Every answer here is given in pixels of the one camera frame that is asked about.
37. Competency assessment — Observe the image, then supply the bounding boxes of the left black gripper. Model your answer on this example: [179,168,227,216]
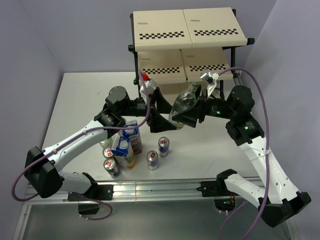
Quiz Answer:
[119,87,178,133]

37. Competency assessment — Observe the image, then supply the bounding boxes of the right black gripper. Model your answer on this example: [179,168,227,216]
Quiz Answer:
[172,84,237,128]

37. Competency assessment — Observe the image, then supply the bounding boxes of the clear bottle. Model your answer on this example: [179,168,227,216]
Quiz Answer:
[167,81,199,130]
[117,116,127,128]
[99,137,114,149]

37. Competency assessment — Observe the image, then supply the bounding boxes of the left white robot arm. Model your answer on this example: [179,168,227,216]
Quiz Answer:
[23,86,176,200]

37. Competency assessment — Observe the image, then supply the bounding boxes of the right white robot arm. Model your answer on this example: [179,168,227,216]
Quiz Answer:
[173,85,311,228]

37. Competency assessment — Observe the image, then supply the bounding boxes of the beige three-tier shelf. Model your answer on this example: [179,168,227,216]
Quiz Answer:
[127,8,255,110]

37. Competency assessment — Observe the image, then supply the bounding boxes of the energy drink can right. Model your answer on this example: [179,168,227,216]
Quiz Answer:
[158,136,170,157]

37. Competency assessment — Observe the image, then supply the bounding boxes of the blue carton maroon side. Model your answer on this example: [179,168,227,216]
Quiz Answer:
[120,128,143,154]

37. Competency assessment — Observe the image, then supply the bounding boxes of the energy drink can centre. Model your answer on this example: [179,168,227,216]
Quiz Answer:
[146,150,159,170]

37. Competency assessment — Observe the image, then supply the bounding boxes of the blue carton yellow side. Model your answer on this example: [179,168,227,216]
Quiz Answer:
[111,134,136,170]

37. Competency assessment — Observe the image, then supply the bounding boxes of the energy drink can hidden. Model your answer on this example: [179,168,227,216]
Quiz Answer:
[102,148,116,160]

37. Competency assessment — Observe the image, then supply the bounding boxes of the energy drink can front-left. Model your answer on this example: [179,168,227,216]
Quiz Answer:
[103,158,121,178]

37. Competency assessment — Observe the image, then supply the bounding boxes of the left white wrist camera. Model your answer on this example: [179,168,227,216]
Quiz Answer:
[138,71,158,102]

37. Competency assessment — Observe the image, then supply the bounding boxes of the aluminium front rail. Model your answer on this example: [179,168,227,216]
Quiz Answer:
[23,177,266,205]

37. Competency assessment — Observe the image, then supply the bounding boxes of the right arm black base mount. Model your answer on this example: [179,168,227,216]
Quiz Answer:
[196,180,231,198]

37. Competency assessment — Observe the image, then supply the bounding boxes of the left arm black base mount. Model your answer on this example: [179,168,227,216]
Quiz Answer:
[67,184,114,202]

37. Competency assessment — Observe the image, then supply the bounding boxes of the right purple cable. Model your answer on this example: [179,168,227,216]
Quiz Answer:
[219,66,271,240]

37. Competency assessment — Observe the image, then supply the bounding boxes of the purple cable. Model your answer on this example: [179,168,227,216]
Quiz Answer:
[219,66,271,240]
[11,71,152,202]

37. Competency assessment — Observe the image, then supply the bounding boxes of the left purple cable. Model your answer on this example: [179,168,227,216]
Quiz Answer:
[11,71,152,202]

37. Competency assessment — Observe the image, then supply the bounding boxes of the aluminium side rail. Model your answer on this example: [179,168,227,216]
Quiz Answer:
[236,71,301,240]

